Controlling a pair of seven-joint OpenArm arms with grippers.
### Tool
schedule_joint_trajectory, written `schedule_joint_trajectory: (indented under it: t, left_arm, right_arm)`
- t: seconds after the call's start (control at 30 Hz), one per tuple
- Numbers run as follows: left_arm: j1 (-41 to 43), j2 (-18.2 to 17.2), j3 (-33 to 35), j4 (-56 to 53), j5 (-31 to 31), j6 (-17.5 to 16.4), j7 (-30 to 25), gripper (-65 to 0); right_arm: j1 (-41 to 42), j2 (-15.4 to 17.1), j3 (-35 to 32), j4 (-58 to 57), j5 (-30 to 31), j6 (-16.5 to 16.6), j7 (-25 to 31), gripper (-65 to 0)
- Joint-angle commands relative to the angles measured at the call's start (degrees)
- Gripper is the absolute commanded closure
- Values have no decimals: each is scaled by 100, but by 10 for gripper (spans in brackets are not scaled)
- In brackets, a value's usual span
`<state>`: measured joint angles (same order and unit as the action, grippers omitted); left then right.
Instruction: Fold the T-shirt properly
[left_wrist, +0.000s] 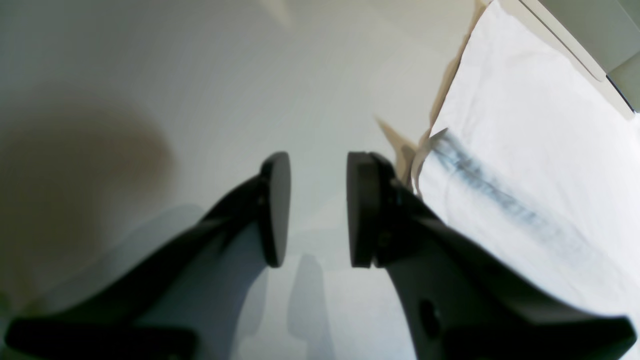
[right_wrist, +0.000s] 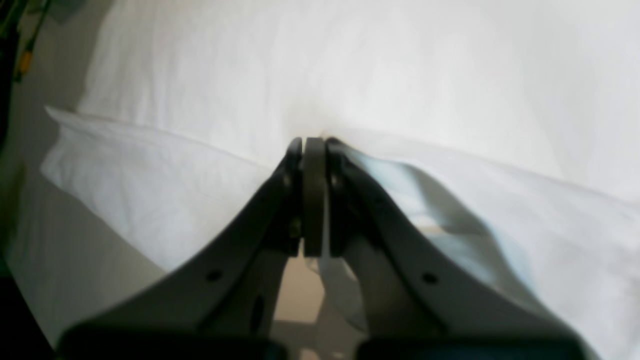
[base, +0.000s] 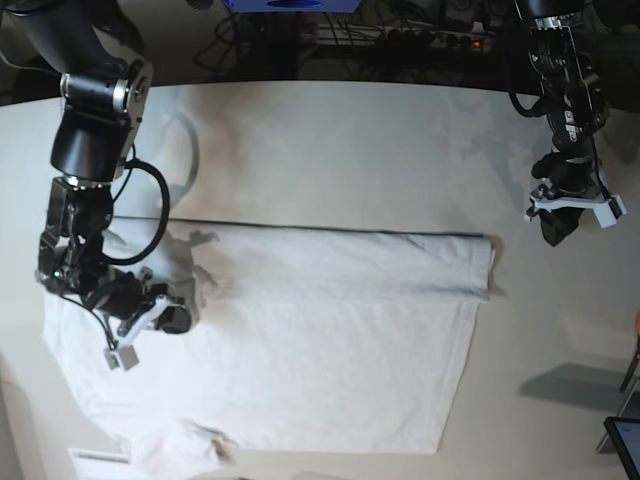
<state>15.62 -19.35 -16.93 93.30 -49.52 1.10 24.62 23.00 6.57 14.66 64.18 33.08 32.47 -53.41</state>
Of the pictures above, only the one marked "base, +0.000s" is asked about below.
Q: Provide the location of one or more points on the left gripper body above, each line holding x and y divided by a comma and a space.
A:
563, 175

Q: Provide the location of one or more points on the white T-shirt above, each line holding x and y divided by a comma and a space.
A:
307, 340

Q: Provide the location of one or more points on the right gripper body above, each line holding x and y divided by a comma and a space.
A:
121, 294

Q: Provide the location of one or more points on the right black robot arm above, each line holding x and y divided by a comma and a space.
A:
105, 79

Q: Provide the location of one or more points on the blue box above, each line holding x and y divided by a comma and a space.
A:
261, 6

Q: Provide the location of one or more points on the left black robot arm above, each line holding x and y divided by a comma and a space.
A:
571, 98

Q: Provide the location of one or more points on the tablet on stand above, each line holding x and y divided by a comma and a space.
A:
622, 433

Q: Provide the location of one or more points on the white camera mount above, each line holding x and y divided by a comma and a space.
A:
546, 199
123, 355

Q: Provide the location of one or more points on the black power strip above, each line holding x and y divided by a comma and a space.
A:
349, 34

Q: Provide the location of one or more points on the black tripod leg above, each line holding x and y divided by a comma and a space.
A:
629, 375

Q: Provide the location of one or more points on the white paper sheet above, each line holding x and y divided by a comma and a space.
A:
98, 465

